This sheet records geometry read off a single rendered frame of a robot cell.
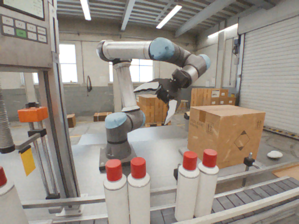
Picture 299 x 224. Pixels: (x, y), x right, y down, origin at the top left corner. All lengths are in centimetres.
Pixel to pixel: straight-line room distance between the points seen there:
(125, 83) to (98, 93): 496
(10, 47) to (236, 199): 73
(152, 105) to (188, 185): 343
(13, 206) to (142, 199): 28
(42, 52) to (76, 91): 543
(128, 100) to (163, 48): 41
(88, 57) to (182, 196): 570
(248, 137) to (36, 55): 86
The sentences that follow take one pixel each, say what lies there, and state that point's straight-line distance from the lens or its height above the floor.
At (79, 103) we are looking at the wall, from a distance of 585.
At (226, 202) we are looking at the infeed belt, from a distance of 54.
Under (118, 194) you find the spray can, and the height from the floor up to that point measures 102.
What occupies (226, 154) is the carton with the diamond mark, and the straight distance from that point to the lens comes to 72.
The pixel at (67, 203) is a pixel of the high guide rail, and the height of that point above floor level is 96.
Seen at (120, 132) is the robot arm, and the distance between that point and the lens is 69.
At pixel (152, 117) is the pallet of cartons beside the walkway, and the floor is 29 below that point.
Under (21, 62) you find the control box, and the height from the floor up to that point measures 130.
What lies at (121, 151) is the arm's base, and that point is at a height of 90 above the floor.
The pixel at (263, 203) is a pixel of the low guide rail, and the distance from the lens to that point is 54.
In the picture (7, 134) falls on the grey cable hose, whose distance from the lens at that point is 48.
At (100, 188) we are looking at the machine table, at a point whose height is 83.
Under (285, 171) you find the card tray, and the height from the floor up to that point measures 83.
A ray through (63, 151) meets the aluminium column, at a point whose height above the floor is 106.
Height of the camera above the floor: 125
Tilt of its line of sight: 12 degrees down
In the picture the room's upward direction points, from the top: straight up
